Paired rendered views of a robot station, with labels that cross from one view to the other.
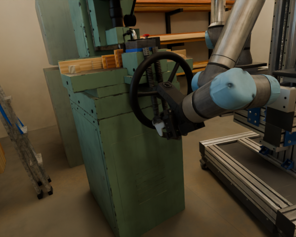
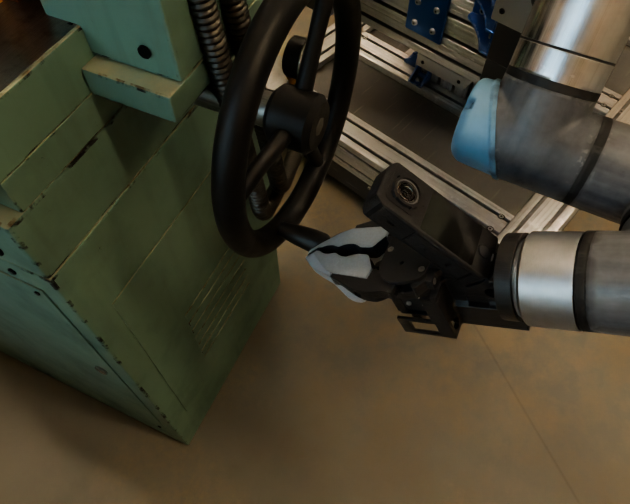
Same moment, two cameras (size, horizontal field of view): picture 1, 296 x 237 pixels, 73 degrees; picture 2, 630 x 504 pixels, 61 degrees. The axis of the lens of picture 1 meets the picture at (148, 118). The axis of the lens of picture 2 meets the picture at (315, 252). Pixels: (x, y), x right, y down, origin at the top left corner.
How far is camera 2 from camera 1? 0.48 m
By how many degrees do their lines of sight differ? 46
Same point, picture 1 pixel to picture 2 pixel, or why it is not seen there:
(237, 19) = not seen: outside the picture
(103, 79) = (11, 131)
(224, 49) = (606, 32)
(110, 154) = (117, 327)
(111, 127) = (96, 265)
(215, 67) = (567, 106)
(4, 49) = not seen: outside the picture
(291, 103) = not seen: hidden behind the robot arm
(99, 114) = (47, 260)
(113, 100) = (75, 181)
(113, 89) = (63, 143)
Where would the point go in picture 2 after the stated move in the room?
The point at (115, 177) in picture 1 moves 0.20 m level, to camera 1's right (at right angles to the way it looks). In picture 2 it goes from (144, 360) to (257, 291)
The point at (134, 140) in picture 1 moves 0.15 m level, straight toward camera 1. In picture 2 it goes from (166, 245) to (230, 320)
